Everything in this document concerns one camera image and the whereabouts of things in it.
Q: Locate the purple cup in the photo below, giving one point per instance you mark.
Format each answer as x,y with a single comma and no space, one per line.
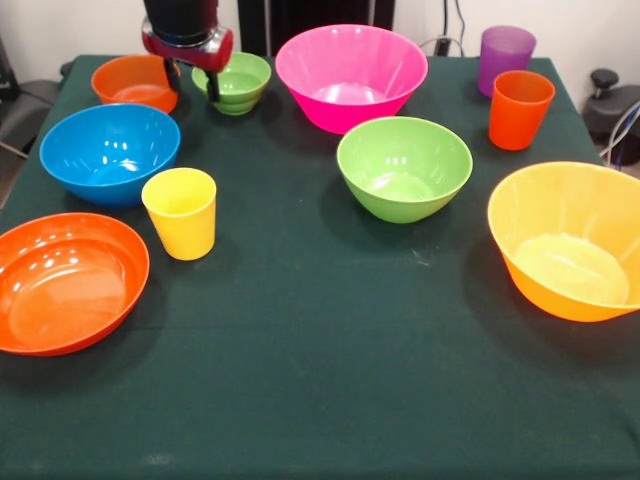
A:
505,55

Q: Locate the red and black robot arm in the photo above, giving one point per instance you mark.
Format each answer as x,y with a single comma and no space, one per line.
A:
182,17

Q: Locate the small orange bowl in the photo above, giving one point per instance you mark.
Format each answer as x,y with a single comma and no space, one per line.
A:
130,80

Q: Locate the large pink bowl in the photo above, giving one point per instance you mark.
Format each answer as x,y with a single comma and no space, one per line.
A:
350,65

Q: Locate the black rounded base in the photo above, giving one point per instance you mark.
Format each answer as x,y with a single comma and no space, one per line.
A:
600,115

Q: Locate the orange cup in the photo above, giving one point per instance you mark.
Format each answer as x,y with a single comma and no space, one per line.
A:
520,115

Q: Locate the wide shallow orange bowl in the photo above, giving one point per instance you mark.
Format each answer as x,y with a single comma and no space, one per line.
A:
65,285

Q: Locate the small green ribbed bowl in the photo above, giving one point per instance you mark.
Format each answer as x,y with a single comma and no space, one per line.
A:
242,80

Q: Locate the dark green tablecloth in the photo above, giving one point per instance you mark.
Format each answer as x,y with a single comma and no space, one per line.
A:
300,325

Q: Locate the black clamp knob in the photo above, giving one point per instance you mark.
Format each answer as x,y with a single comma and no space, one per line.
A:
604,77

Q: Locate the dark grey chair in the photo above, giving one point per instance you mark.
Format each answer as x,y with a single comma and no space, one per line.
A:
25,115

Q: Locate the large yellow-orange bowl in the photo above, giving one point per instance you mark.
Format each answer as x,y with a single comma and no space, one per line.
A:
550,210

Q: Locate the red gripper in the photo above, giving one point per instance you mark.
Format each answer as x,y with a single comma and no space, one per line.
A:
200,57

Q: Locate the blue bowl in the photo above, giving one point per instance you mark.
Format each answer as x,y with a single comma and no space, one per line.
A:
110,150

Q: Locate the yellow cup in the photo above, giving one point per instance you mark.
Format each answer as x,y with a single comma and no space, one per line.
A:
182,225

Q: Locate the black power adapter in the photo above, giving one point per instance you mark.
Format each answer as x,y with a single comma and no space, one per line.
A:
442,46

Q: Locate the small black knob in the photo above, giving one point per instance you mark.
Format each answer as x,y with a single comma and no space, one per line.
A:
66,69

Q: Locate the large green bowl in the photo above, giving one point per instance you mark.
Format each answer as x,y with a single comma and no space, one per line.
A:
400,160

